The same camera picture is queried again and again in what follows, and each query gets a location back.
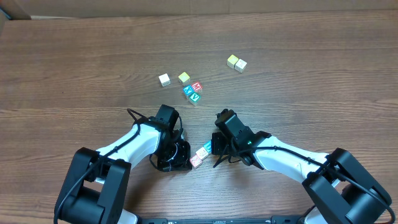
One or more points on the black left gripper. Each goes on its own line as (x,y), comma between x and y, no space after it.
(181,155)

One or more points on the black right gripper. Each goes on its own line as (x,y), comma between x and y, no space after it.
(218,144)

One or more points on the blue D wooden block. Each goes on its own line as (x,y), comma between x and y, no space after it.
(207,147)

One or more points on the plain cream wooden block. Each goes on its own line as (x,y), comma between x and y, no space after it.
(202,153)

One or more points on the red Y wooden block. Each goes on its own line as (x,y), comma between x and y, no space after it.
(196,161)

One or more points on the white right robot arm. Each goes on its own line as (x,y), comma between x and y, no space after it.
(342,190)

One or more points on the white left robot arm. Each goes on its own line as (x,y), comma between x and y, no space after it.
(95,186)

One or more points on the green V wooden block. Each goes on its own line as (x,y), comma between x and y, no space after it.
(194,98)

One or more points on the blue X wooden block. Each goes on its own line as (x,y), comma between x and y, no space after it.
(188,90)

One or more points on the red M wooden block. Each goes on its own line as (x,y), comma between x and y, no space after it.
(197,87)

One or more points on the white picture wooden block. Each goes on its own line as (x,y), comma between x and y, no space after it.
(164,79)

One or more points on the yellow top wooden block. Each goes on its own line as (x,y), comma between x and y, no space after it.
(231,61)

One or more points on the yellow ring wooden block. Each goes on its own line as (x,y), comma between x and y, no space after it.
(240,65)

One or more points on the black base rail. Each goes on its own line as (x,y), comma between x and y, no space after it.
(276,219)

